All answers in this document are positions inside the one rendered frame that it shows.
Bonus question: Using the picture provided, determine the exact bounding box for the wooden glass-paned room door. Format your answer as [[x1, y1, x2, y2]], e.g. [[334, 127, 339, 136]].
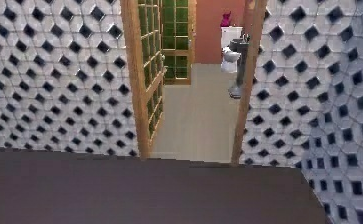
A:
[[136, 0, 168, 148]]

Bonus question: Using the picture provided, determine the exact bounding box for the grey pedestal sink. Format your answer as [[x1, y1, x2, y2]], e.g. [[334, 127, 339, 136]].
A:
[[227, 33, 252, 100]]

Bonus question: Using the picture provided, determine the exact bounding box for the magenta bottle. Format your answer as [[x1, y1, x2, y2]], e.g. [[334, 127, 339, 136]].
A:
[[219, 10, 233, 28]]

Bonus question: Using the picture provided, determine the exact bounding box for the wooden green-glass room door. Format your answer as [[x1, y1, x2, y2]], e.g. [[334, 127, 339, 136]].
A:
[[161, 0, 197, 86]]

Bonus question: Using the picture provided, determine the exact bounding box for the white toilet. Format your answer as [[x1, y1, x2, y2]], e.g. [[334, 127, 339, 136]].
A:
[[220, 25, 244, 74]]

